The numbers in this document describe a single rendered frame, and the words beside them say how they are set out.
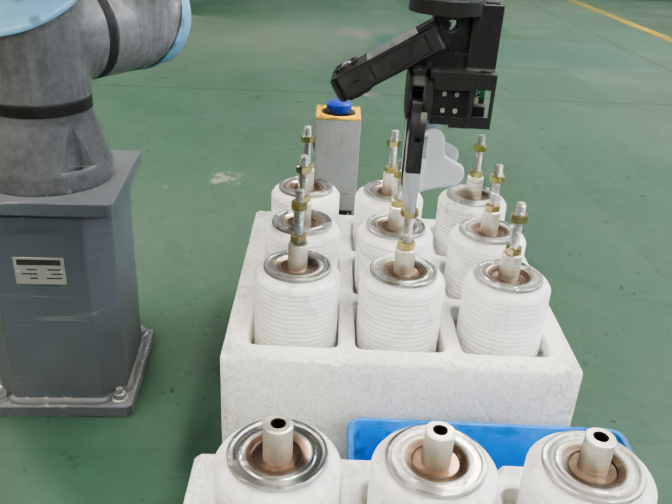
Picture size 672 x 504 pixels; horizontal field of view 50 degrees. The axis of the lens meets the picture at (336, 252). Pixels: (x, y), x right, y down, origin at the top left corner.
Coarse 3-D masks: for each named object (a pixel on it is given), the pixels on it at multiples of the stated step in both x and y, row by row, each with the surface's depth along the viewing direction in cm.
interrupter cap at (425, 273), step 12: (372, 264) 81; (384, 264) 81; (420, 264) 81; (432, 264) 81; (372, 276) 79; (384, 276) 78; (396, 276) 79; (408, 276) 79; (420, 276) 79; (432, 276) 79; (408, 288) 77
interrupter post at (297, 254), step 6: (288, 246) 78; (294, 246) 78; (300, 246) 78; (306, 246) 78; (288, 252) 79; (294, 252) 78; (300, 252) 78; (306, 252) 79; (288, 258) 79; (294, 258) 78; (300, 258) 78; (306, 258) 79; (288, 264) 79; (294, 264) 79; (300, 264) 79; (306, 264) 79; (294, 270) 79; (300, 270) 79
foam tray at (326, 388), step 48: (432, 240) 110; (240, 288) 89; (240, 336) 80; (336, 336) 89; (240, 384) 78; (288, 384) 78; (336, 384) 78; (384, 384) 78; (432, 384) 78; (480, 384) 78; (528, 384) 78; (576, 384) 78; (336, 432) 81
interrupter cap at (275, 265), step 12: (276, 252) 82; (312, 252) 83; (264, 264) 79; (276, 264) 80; (312, 264) 81; (324, 264) 80; (276, 276) 77; (288, 276) 77; (300, 276) 77; (312, 276) 78; (324, 276) 78
